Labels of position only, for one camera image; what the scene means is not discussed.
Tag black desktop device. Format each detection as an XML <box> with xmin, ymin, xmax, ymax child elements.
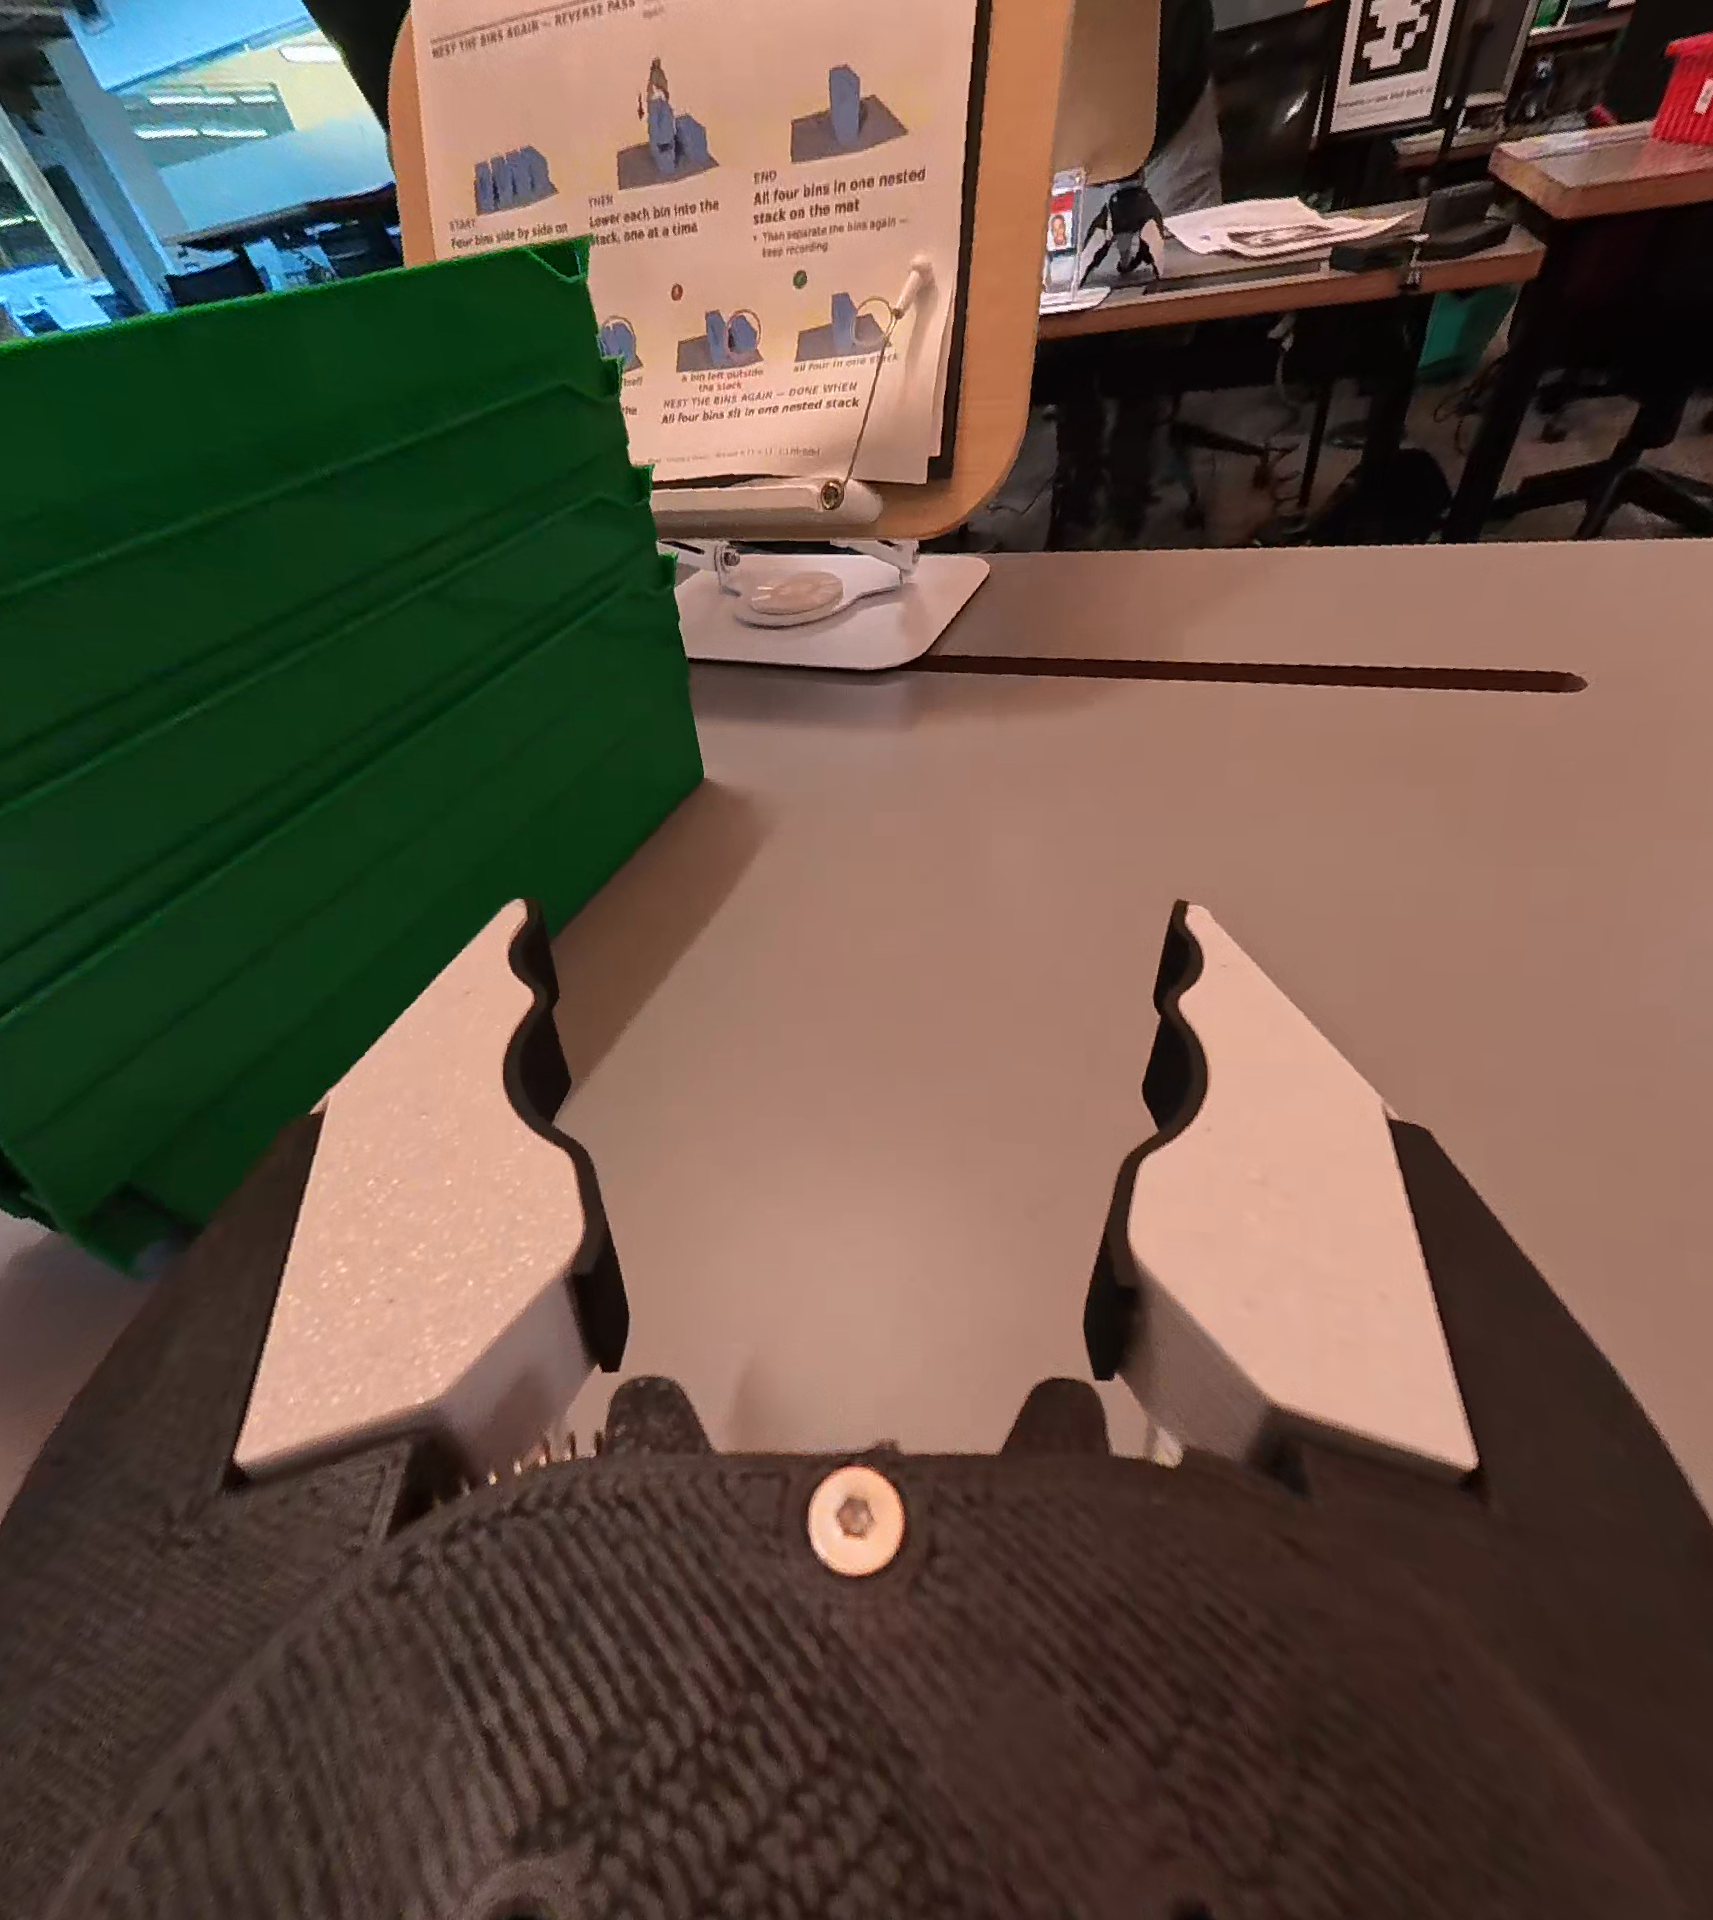
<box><xmin>1326</xmin><ymin>181</ymin><xmax>1515</xmax><ymax>275</ymax></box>

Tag printed instruction sheet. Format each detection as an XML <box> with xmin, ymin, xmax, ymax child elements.
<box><xmin>412</xmin><ymin>0</ymin><xmax>986</xmax><ymax>488</ymax></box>

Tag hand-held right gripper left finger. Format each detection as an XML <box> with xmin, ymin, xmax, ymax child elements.
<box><xmin>232</xmin><ymin>902</ymin><xmax>628</xmax><ymax>1479</ymax></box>

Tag dark office chair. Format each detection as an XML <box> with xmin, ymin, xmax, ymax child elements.
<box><xmin>1529</xmin><ymin>271</ymin><xmax>1713</xmax><ymax>540</ymax></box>

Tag wooden top work table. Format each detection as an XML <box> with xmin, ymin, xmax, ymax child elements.
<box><xmin>1490</xmin><ymin>127</ymin><xmax>1713</xmax><ymax>543</ymax></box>

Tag wood-edged work table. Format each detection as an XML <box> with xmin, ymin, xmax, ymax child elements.
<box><xmin>1034</xmin><ymin>225</ymin><xmax>1548</xmax><ymax>543</ymax></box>

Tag instruction sheet on wooden stand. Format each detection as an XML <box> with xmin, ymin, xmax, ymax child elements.
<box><xmin>387</xmin><ymin>0</ymin><xmax>1164</xmax><ymax>543</ymax></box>

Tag small black stand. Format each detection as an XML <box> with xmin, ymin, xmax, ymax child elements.
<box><xmin>1090</xmin><ymin>182</ymin><xmax>1171</xmax><ymax>284</ymax></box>

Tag black and white tag sign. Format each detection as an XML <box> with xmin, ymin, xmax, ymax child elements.
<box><xmin>1320</xmin><ymin>0</ymin><xmax>1461</xmax><ymax>140</ymax></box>

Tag white stand ledge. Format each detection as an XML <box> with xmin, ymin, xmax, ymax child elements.
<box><xmin>646</xmin><ymin>478</ymin><xmax>886</xmax><ymax>521</ymax></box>

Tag loose white papers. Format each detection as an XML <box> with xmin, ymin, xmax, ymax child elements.
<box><xmin>1161</xmin><ymin>203</ymin><xmax>1416</xmax><ymax>257</ymax></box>

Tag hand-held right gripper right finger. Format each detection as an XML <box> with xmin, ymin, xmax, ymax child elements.
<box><xmin>1083</xmin><ymin>902</ymin><xmax>1480</xmax><ymax>1484</ymax></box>

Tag dark computer monitor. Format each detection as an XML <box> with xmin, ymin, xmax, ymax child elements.
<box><xmin>1447</xmin><ymin>0</ymin><xmax>1538</xmax><ymax>113</ymax></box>

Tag white stand base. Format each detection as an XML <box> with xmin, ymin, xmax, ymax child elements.
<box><xmin>654</xmin><ymin>517</ymin><xmax>992</xmax><ymax>671</ymax></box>

